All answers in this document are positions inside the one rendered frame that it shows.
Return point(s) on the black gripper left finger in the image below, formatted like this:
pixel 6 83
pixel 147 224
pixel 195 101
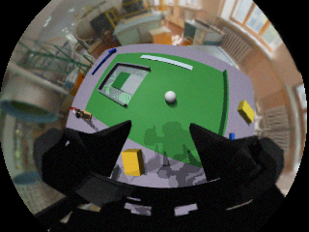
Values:
pixel 102 146

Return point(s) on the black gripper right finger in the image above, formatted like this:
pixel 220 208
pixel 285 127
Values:
pixel 217 151

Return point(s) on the white golf ball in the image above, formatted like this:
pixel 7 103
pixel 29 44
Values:
pixel 170 96

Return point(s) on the pale grey flat bar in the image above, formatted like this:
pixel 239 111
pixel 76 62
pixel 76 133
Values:
pixel 167 60

